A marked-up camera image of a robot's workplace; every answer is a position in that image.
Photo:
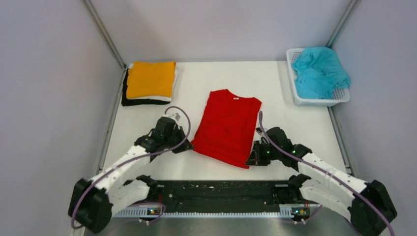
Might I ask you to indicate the right aluminium corner post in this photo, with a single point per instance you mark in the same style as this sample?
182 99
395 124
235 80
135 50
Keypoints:
342 22

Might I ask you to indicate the white plastic basket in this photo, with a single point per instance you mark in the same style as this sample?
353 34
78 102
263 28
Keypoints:
339 95

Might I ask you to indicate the orange folded t-shirt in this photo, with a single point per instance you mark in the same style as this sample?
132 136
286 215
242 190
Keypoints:
150 79

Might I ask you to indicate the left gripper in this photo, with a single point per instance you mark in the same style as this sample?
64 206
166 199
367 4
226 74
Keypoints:
187 146

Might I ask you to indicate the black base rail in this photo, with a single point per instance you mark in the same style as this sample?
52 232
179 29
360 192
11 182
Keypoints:
225 196

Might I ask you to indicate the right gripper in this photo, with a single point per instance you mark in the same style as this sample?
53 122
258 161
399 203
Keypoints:
255 158

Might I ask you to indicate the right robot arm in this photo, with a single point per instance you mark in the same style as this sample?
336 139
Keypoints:
367 206

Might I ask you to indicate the teal t-shirt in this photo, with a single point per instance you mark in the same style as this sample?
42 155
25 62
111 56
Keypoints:
319 73

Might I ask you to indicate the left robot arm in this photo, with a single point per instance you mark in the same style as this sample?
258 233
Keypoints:
96 200

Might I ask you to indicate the red t-shirt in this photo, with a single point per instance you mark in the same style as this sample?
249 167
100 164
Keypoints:
227 128

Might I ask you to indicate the left aluminium corner post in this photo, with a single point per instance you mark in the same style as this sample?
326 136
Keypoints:
103 32

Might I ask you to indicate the black folded t-shirt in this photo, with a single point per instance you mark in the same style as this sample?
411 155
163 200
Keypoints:
153 100

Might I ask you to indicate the aluminium corner post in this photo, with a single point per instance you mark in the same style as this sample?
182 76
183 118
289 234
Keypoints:
103 32
342 22

